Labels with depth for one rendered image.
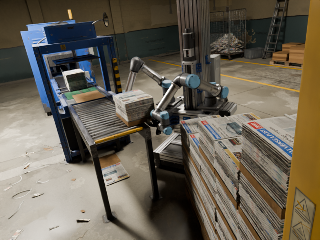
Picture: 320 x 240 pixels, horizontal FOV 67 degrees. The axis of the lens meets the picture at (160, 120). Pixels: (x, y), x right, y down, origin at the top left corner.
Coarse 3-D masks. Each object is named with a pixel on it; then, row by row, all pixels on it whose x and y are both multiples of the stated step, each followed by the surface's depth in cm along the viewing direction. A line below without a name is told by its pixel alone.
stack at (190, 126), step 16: (192, 128) 201; (192, 144) 183; (192, 176) 203; (208, 176) 156; (192, 192) 214; (224, 192) 128; (192, 208) 228; (208, 208) 167; (224, 208) 132; (208, 224) 172; (224, 224) 137
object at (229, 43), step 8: (216, 24) 958; (240, 24) 870; (240, 32) 879; (216, 40) 951; (224, 40) 897; (232, 40) 873; (240, 40) 889; (216, 48) 946; (224, 48) 905; (232, 48) 883; (240, 48) 900
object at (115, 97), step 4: (124, 92) 250; (128, 92) 248; (132, 92) 246; (136, 92) 245; (140, 92) 245; (116, 96) 240; (120, 96) 238; (124, 96) 238; (116, 100) 238; (116, 104) 243; (116, 108) 248
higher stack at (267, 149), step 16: (256, 128) 88; (272, 128) 86; (288, 128) 85; (256, 144) 86; (272, 144) 76; (288, 144) 75; (256, 160) 88; (272, 160) 77; (288, 160) 69; (240, 176) 103; (256, 176) 89; (272, 176) 79; (288, 176) 71; (240, 192) 105; (256, 192) 91; (272, 192) 80; (240, 208) 109; (256, 208) 92; (240, 224) 112; (256, 224) 95; (272, 224) 82
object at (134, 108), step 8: (136, 96) 234; (144, 96) 230; (120, 104) 227; (128, 104) 217; (136, 104) 220; (144, 104) 224; (152, 104) 227; (128, 112) 218; (136, 112) 222; (144, 112) 226; (128, 120) 221
